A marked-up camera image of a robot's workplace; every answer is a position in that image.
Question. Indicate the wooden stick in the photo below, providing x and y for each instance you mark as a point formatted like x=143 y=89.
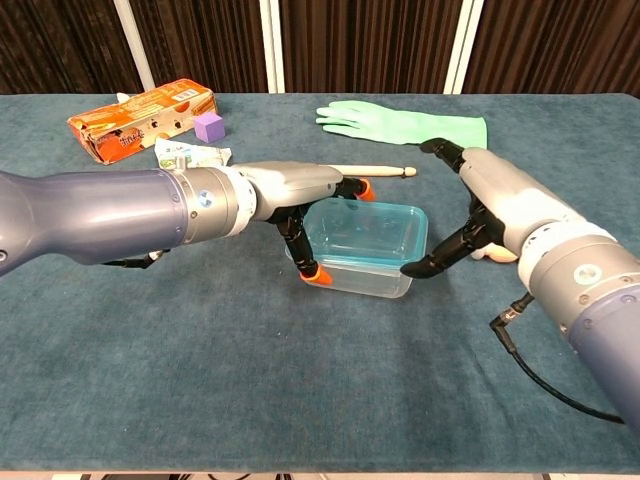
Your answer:
x=385 y=171

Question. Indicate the white vertical post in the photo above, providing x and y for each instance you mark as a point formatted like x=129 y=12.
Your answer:
x=272 y=45
x=133 y=45
x=463 y=45

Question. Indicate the green rubber glove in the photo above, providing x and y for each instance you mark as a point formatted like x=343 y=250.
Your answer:
x=400 y=125

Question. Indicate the white crumpled snack bag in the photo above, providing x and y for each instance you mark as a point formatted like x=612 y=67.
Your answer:
x=197 y=155

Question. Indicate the dark brown curtain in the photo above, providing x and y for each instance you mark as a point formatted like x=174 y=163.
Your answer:
x=370 y=45

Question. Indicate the wooden toy hammer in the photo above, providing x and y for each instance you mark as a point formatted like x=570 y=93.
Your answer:
x=500 y=254

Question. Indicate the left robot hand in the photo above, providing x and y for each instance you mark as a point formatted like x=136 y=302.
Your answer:
x=290 y=182

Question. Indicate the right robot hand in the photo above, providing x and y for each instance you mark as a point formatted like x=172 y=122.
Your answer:
x=510 y=200

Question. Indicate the purple foam cube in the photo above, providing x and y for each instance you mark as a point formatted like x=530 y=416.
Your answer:
x=208 y=127

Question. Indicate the orange cardboard carton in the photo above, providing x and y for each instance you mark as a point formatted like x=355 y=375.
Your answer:
x=135 y=120

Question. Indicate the clear plastic container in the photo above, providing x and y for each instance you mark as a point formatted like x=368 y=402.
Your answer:
x=375 y=282

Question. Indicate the transparent blue plastic lid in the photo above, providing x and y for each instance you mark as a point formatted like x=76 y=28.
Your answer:
x=370 y=235

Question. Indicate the teal velvet table cloth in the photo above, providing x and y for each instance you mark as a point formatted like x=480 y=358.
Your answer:
x=250 y=390

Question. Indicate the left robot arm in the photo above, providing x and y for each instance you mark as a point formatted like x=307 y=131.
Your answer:
x=100 y=217

